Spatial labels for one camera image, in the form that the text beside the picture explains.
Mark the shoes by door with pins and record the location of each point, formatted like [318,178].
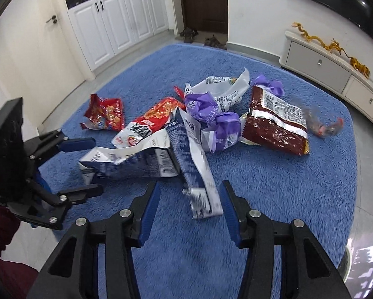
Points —
[202,37]

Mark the blue fluffy mat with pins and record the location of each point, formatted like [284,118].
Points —
[267,187]

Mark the white lower cabinet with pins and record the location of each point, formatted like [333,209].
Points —
[111,25]

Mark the large blue and white packet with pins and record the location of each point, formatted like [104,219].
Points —
[133,165]

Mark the small purple wrapper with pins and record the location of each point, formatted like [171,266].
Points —
[272,86]

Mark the long blue and white wrapper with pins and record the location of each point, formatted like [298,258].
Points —
[195,168]

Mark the golden tiger ornament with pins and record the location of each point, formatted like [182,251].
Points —
[360,67]

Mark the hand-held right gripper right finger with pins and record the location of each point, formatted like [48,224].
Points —
[230,215]

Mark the cream interior door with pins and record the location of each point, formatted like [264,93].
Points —
[33,56]

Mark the white round bin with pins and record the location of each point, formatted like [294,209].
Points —
[346,263]

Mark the dark brown entrance door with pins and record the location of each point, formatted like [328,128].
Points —
[205,3]

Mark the small clear wrapper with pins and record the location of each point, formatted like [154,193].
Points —
[325,127]

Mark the pair of brown shoes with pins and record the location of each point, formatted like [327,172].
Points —
[189,35]
[215,41]

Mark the dark red foil packet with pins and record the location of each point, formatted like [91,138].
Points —
[267,130]

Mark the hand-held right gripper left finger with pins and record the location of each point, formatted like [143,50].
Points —
[149,215]

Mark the long golden dragon ornament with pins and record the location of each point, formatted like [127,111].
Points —
[307,34]

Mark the red and white snack packet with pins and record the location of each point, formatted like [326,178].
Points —
[156,113]

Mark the white television console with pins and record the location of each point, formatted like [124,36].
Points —
[317,65]

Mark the white printed packet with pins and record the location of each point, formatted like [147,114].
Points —
[227,92]

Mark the purple and white wrapper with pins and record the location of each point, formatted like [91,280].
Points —
[222,130]

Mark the short golden dragon ornament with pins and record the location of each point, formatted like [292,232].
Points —
[335,47]

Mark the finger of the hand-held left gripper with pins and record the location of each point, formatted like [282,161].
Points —
[79,144]
[80,193]

